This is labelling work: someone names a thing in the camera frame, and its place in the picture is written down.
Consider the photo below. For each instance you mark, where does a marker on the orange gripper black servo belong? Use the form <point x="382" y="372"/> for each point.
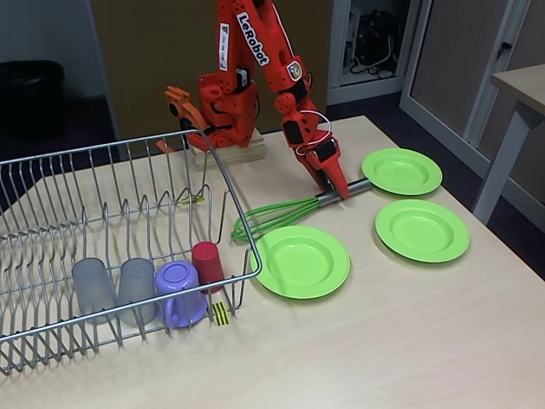
<point x="327" y="164"/>

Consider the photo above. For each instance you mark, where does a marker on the green plastic plate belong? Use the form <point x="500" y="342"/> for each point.
<point x="426" y="230"/>
<point x="404" y="170"/>
<point x="302" y="264"/>

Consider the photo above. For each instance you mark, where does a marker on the red plastic cup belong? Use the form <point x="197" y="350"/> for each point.
<point x="208" y="264"/>

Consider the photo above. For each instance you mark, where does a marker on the purple plastic mug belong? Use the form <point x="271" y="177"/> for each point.
<point x="176" y="277"/>

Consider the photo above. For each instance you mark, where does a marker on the grey translucent plastic cup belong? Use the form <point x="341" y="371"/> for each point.
<point x="93" y="289"/>
<point x="136" y="289"/>

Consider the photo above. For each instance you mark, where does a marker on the orange LeRobot robot arm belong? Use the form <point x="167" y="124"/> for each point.
<point x="272" y="51"/>

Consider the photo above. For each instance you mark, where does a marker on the wooden base block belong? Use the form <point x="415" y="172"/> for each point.
<point x="251" y="153"/>

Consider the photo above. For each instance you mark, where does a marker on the white open cabinet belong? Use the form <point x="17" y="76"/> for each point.
<point x="394" y="85"/>

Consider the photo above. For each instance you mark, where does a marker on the yellow black striped tape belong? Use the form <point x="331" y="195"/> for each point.
<point x="196" y="199"/>
<point x="221" y="314"/>

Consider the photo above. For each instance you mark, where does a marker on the white framed sliding door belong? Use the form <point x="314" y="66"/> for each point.
<point x="415" y="64"/>

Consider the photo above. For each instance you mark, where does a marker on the orange table clamp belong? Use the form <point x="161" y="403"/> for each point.
<point x="187" y="111"/>

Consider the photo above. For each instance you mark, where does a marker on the black electronics in cabinet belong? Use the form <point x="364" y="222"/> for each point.
<point x="374" y="25"/>

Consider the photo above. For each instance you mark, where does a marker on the beige side table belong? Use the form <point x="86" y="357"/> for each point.
<point x="523" y="83"/>

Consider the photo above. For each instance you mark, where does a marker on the small black door lock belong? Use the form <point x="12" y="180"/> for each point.
<point x="505" y="47"/>

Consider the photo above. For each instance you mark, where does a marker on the brown board panel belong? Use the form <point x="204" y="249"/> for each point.
<point x="123" y="51"/>

